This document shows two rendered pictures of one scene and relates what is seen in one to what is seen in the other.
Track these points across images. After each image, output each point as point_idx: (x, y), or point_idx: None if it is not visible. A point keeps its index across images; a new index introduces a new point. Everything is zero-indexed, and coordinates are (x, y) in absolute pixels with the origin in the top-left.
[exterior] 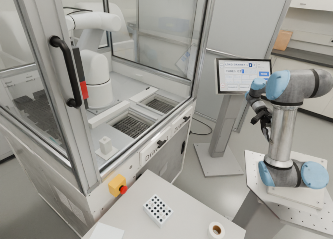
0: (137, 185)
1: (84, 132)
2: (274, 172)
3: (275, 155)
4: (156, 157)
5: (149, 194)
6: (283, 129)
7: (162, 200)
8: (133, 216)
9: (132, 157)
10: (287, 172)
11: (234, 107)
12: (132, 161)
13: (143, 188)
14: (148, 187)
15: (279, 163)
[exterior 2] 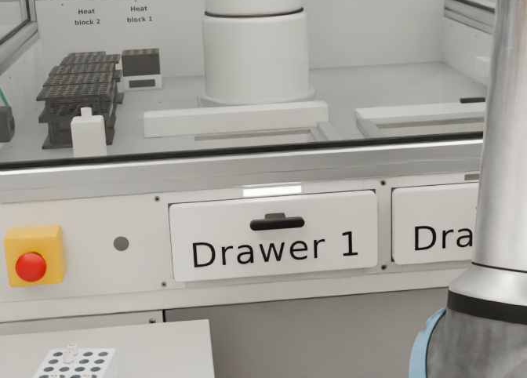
0: (122, 333)
1: None
2: (445, 335)
3: (474, 230)
4: (307, 336)
5: (118, 363)
6: (496, 60)
7: (106, 367)
8: (13, 373)
9: (126, 200)
10: (492, 341)
11: None
12: (127, 222)
13: (126, 346)
14: (143, 350)
15: (470, 277)
